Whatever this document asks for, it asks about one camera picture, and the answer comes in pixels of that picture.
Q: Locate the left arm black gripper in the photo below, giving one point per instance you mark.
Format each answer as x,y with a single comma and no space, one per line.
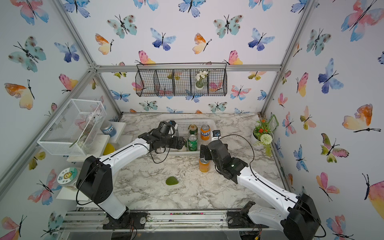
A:
180,145

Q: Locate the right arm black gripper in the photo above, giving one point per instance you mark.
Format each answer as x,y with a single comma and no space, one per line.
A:
206,148

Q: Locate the orange juice can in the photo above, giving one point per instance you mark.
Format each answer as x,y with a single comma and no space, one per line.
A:
204,165

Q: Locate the orange Fanta can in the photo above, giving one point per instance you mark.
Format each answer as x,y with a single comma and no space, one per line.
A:
205,132

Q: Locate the green drink can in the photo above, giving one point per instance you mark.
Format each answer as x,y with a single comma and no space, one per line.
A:
192,143

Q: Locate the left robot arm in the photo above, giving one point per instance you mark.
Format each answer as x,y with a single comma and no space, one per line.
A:
96,177

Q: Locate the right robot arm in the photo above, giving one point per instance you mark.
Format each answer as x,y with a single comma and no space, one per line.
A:
296,216

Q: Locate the white plastic perforated basket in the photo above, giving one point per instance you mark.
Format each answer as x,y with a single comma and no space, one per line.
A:
183,125

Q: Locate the green leaf piece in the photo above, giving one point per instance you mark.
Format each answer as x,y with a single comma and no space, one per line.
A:
170,181

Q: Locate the potted artificial plant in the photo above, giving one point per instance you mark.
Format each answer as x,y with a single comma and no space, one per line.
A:
263,134

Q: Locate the white stepped shelf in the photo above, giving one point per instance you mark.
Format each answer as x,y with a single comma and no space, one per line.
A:
97,148

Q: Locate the yellow canister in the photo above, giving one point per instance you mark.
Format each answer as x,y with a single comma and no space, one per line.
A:
109,149

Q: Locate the blue cup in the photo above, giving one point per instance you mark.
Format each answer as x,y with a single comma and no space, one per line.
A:
108,128

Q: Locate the white flower vase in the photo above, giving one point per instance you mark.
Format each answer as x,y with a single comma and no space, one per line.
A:
201,79

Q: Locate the white mesh box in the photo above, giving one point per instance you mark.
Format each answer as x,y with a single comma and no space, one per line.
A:
75,128

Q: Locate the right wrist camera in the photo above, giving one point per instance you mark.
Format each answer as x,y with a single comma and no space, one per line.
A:
216,135

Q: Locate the black wire wall basket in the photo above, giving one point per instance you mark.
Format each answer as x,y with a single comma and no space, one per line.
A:
178,80

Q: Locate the metal base rail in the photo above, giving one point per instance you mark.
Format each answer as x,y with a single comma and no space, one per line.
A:
170,221

